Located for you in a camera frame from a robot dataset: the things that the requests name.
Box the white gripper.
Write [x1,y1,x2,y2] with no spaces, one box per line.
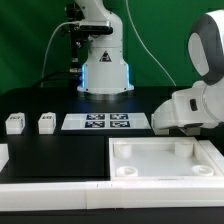
[153,87,224,130]

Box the white square tabletop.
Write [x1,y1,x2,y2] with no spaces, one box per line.
[109,137,224,181]

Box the white right fence bar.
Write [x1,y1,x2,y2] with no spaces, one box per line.
[199,140,224,171]

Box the white fence bar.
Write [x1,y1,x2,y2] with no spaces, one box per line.
[0,179,224,212]
[199,140,224,171]
[0,144,9,172]

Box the white marker sheet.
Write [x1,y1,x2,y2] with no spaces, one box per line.
[62,113,150,130]

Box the white left fence bar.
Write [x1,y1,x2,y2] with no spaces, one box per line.
[0,144,9,172]

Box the white front fence bar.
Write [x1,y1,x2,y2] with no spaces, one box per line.
[0,179,224,212]

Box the white cable right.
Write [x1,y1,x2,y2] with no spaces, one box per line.
[125,0,178,88]

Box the white cable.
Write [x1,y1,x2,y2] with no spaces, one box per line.
[125,0,178,88]
[40,20,81,88]

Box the black cable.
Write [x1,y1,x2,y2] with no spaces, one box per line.
[31,71,81,88]

